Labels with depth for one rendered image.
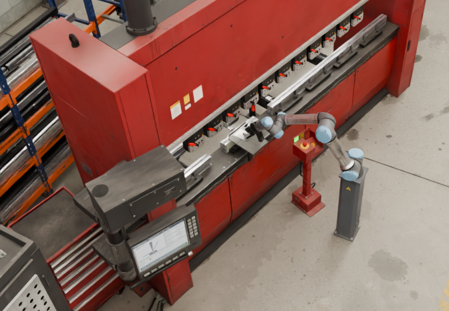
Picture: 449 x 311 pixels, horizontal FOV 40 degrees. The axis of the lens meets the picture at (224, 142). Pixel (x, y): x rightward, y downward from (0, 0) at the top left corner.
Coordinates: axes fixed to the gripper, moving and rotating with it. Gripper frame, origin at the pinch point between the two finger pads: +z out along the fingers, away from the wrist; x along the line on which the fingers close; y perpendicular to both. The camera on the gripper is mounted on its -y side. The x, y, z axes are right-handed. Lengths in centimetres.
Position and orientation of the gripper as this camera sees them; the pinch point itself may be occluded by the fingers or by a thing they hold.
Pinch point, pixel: (247, 136)
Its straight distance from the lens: 484.6
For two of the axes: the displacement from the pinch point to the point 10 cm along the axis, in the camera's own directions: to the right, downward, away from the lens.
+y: -6.5, -7.5, -1.0
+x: -6.2, 6.0, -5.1
